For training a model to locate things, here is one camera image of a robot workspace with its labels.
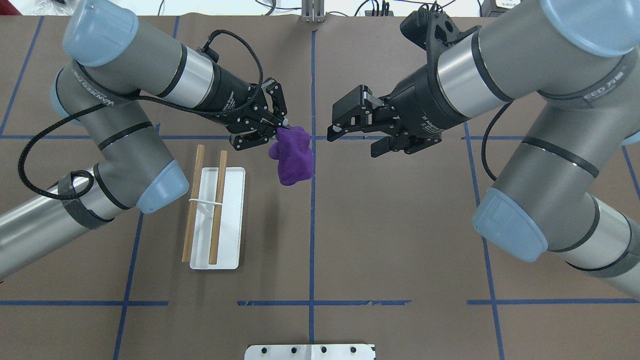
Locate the wooden rack rod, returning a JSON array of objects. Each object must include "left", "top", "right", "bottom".
[
  {"left": 182, "top": 145, "right": 206, "bottom": 264},
  {"left": 208, "top": 150, "right": 228, "bottom": 265}
]

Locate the white camera mast base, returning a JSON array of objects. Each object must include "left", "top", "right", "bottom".
[{"left": 244, "top": 343, "right": 377, "bottom": 360}]

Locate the white rack wire bracket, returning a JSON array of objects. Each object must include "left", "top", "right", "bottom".
[{"left": 189, "top": 198, "right": 223, "bottom": 219}]

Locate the grey robot arm holding towel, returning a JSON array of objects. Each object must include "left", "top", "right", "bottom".
[{"left": 1, "top": 0, "right": 313, "bottom": 278}]

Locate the black empty gripper body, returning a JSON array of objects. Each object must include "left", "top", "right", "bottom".
[{"left": 386, "top": 64, "right": 469, "bottom": 151}]

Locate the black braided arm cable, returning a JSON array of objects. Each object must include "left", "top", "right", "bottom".
[{"left": 18, "top": 29, "right": 265, "bottom": 201}]

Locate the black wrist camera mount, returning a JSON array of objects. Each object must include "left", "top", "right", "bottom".
[{"left": 399, "top": 6, "right": 482, "bottom": 55}]

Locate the black gripper body with towel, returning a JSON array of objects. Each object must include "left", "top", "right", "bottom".
[{"left": 199, "top": 64, "right": 266, "bottom": 133}]

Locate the purple towel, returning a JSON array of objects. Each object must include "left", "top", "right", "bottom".
[{"left": 269, "top": 126, "right": 314, "bottom": 186}]

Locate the grey robot arm empty gripper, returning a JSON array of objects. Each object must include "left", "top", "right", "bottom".
[{"left": 436, "top": 0, "right": 639, "bottom": 299}]

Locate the white rack base tray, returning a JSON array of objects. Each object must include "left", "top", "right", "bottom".
[{"left": 189, "top": 167, "right": 246, "bottom": 271}]

